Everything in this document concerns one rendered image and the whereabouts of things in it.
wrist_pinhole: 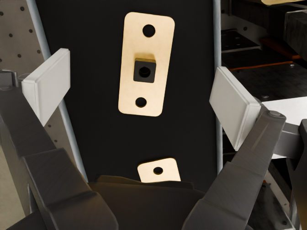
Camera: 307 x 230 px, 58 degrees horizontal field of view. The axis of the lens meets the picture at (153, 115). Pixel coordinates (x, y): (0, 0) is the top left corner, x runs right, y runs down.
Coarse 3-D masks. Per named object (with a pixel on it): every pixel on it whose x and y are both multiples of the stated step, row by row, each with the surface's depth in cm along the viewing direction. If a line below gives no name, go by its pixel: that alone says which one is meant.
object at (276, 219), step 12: (228, 144) 70; (228, 156) 67; (264, 180) 57; (264, 192) 54; (264, 204) 51; (276, 204) 51; (252, 216) 49; (264, 216) 49; (276, 216) 49; (264, 228) 47; (276, 228) 46; (288, 228) 46
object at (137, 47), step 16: (128, 16) 21; (144, 16) 21; (160, 16) 21; (128, 32) 21; (160, 32) 21; (128, 48) 22; (144, 48) 22; (160, 48) 22; (128, 64) 22; (144, 64) 21; (160, 64) 22; (128, 80) 23; (144, 80) 22; (160, 80) 23; (128, 96) 24; (144, 96) 24; (160, 96) 24; (128, 112) 24; (144, 112) 24; (160, 112) 24
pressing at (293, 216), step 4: (292, 192) 52; (292, 196) 52; (292, 200) 52; (292, 204) 52; (292, 208) 52; (296, 208) 52; (292, 212) 53; (296, 212) 52; (292, 216) 53; (296, 216) 53; (292, 220) 53; (296, 220) 53; (296, 224) 54; (300, 224) 54; (296, 228) 54; (300, 228) 55
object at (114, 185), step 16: (96, 176) 9; (112, 176) 9; (112, 192) 8; (128, 192) 8; (144, 192) 8; (160, 192) 8; (176, 192) 8; (192, 192) 8; (112, 208) 7; (128, 208) 7; (144, 208) 8; (160, 208) 8; (176, 208) 8; (192, 208) 8; (16, 224) 7; (32, 224) 7; (128, 224) 7; (144, 224) 7; (160, 224) 7; (176, 224) 7
